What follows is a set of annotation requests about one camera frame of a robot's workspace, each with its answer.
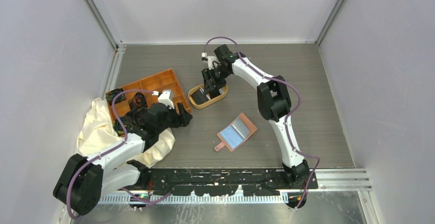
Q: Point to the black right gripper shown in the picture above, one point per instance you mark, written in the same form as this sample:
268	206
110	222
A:
209	87

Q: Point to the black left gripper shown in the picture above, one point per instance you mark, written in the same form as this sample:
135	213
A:
182	119

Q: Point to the black card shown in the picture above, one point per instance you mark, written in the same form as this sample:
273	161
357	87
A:
213	94
198	97

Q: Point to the oval wooden card tray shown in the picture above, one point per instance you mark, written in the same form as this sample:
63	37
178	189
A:
211	101

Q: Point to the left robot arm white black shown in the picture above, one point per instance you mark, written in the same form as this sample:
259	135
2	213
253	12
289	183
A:
85	179

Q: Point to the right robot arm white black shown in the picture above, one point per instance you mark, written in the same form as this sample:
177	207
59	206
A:
274	103

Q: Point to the orange compartment tray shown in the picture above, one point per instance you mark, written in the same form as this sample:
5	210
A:
151	87

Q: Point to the dark rolled belt lower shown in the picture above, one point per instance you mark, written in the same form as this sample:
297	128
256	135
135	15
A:
136	116

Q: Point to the dark rolled belt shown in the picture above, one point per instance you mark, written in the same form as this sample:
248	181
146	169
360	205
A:
118	128
138	101
110	96
136	116

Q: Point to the dark rolled belt middle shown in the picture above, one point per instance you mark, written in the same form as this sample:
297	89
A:
138	101

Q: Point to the dark rolled belt bottom left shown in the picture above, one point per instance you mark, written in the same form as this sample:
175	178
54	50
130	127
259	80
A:
118	128

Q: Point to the dark rolled belt upper left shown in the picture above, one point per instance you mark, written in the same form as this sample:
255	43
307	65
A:
110	96

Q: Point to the cream cloth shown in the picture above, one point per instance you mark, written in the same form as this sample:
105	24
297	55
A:
97	133

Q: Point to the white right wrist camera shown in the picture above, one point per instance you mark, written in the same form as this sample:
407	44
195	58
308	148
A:
211	61

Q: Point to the black mounting base plate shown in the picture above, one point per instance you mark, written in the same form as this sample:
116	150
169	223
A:
216	182

